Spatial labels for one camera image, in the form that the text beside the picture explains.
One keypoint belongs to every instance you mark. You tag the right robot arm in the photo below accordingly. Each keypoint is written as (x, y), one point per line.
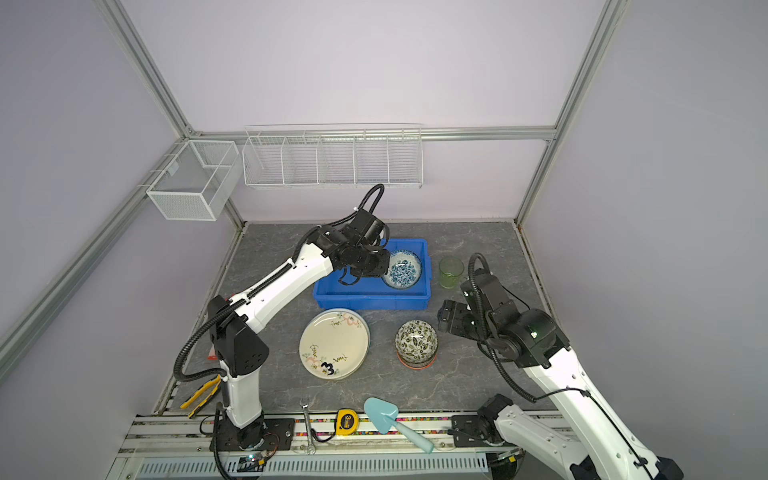
(537, 361)

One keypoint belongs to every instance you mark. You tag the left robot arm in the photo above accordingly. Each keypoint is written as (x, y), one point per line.
(234, 325)

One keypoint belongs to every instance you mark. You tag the blue plastic bin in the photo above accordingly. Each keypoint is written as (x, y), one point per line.
(373, 293)

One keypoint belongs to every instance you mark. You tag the yellow tape measure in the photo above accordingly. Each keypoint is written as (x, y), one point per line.
(346, 423)

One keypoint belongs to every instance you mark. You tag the red striped bowl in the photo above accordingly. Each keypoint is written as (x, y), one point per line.
(418, 365)

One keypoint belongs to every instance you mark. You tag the white wire shelf basket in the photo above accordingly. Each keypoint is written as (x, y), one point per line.
(333, 155)

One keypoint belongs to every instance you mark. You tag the floral cream plate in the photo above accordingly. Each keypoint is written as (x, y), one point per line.
(334, 344)

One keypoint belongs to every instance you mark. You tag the teal garden trowel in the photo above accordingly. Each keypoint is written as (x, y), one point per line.
(383, 415)

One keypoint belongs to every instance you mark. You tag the white vent grille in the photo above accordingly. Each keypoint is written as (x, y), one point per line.
(318, 465)

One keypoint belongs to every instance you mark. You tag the black white leaf bowl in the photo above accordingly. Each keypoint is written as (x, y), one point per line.
(416, 341)

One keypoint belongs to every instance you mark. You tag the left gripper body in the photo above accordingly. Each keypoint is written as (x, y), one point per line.
(371, 263)

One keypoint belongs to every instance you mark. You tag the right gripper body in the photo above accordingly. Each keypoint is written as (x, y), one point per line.
(463, 322)

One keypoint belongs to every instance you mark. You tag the silver wrench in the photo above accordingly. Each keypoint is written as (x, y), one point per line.
(311, 447)

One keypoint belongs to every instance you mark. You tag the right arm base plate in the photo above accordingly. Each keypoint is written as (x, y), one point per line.
(471, 430)

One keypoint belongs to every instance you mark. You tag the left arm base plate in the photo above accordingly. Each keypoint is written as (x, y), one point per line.
(276, 434)

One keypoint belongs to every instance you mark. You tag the blue floral bowl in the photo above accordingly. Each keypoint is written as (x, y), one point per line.
(404, 271)

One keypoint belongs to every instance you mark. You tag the green glass cup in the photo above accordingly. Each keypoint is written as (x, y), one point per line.
(450, 272)

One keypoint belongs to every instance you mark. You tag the white mesh box basket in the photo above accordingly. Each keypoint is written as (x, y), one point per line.
(198, 181)

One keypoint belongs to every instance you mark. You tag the yellow handled pliers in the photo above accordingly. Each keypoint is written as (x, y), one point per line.
(201, 397)

